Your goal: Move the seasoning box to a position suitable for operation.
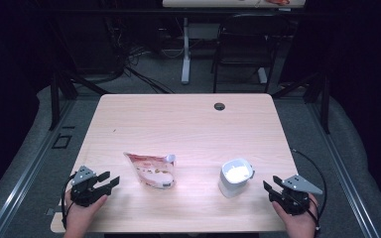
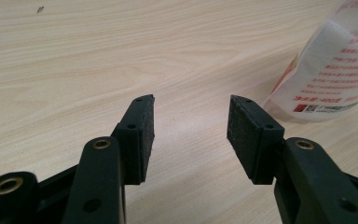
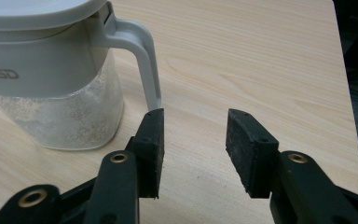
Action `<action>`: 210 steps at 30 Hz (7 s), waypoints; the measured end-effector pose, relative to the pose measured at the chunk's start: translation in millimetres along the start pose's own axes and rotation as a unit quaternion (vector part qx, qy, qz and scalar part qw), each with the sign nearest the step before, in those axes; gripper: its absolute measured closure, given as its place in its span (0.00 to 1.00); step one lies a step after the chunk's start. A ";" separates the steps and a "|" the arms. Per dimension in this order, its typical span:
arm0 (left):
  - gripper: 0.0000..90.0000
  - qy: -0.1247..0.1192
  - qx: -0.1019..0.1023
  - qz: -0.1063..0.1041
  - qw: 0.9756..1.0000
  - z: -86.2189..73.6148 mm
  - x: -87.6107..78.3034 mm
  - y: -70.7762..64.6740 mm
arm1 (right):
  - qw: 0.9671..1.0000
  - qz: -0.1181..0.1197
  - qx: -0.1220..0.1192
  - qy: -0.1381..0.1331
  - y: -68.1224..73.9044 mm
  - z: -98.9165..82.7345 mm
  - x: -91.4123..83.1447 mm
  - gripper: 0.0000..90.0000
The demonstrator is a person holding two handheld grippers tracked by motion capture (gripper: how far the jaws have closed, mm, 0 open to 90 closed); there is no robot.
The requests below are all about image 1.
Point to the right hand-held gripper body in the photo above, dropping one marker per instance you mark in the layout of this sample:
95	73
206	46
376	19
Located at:
294	198

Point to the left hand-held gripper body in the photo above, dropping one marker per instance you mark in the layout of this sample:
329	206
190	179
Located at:
84	193

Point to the red and clear plastic pouch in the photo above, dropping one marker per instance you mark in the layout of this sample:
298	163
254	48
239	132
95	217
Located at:
152	172

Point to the person's left hand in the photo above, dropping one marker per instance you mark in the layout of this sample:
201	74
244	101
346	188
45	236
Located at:
79	216

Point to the person's right hand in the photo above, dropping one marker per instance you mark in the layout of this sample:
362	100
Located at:
299	223

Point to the grey tape piece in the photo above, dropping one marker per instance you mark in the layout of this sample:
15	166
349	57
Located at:
49	211

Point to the black metal stand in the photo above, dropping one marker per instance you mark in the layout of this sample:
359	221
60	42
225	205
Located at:
325	109
55	105

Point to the white desk leg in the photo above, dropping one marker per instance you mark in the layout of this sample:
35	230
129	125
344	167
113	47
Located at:
262	76
186	66

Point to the black folding chair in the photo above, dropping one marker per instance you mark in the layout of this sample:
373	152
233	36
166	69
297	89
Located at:
248	46

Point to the orange object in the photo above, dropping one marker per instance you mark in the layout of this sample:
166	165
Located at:
278	1

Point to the black floor outlet frame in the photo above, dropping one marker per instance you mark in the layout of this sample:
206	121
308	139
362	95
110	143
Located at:
62	141

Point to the aluminium floor rail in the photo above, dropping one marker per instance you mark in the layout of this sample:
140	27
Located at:
345	178
25	180

